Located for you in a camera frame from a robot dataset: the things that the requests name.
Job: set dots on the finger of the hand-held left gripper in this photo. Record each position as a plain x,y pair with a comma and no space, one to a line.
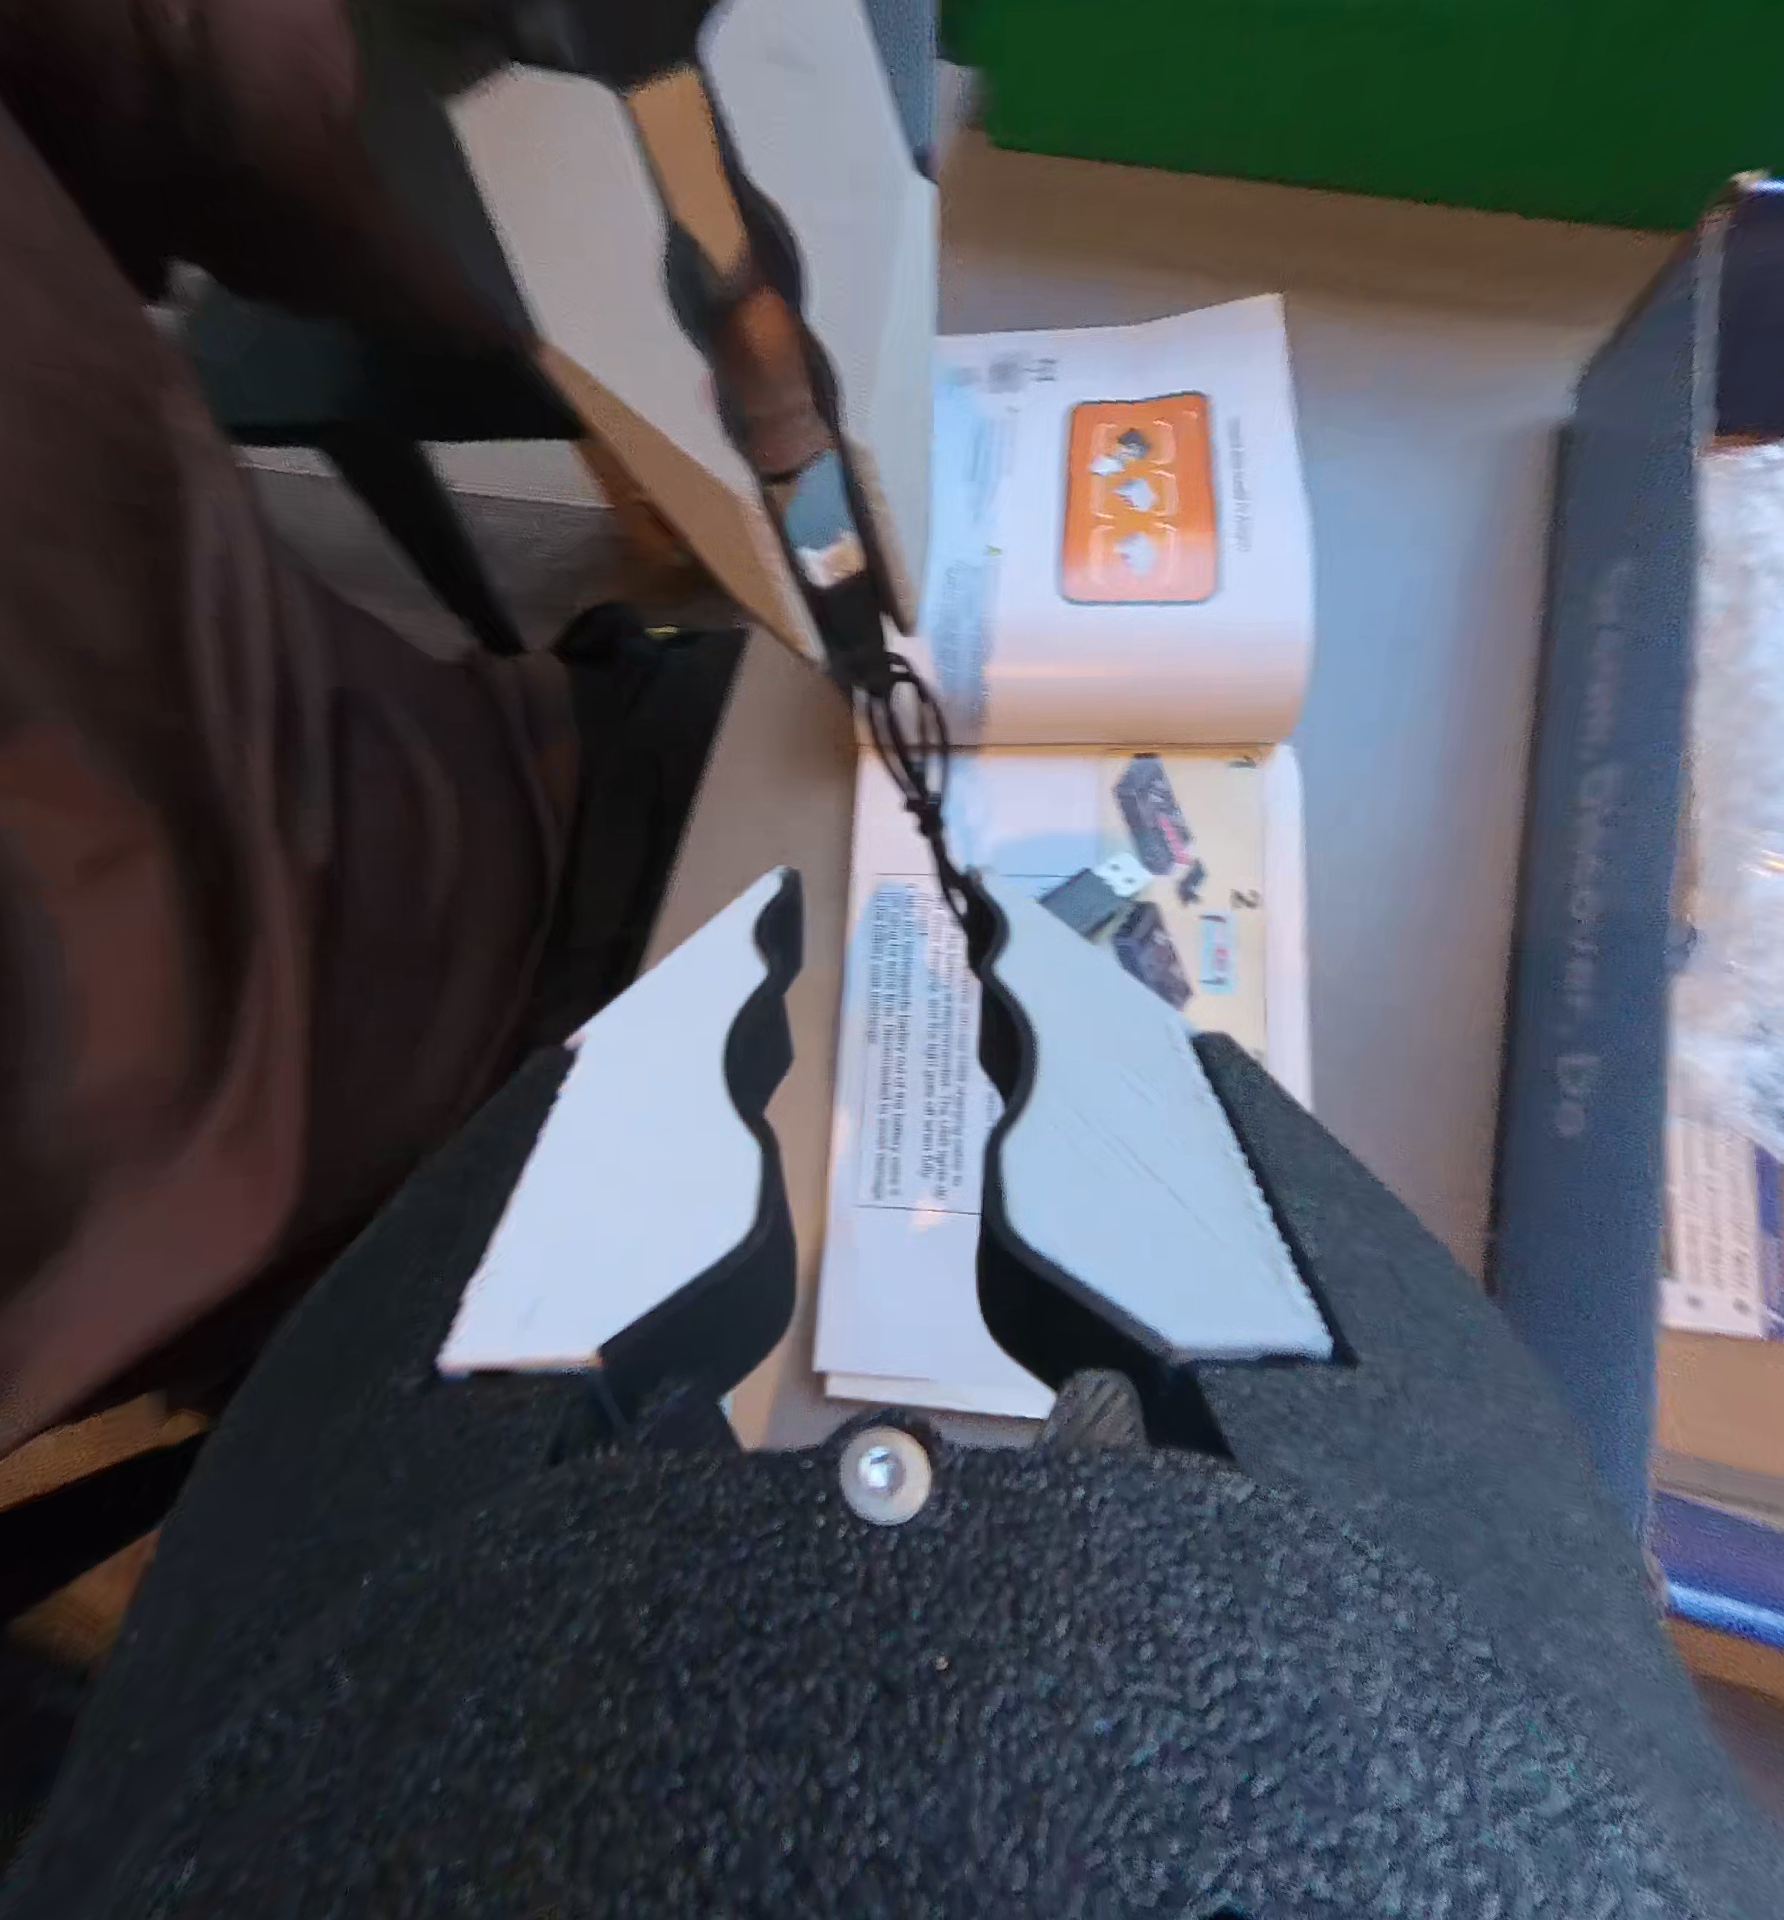
564,222
869,222

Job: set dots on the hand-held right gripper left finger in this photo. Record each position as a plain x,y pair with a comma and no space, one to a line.
620,1173

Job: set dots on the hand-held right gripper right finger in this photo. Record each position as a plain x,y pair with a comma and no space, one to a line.
1145,1203

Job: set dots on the blue cardboard kit box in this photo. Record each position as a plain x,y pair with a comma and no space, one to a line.
1598,749

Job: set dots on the clear bubble wrap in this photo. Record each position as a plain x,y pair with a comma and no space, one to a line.
1782,749

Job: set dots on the black cloth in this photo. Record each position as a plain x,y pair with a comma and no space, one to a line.
640,776

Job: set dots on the green bin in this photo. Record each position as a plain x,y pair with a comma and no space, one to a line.
1359,93

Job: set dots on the white label sticker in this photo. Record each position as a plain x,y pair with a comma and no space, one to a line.
1725,1246

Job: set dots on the black chair frame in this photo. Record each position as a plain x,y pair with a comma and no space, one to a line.
378,401

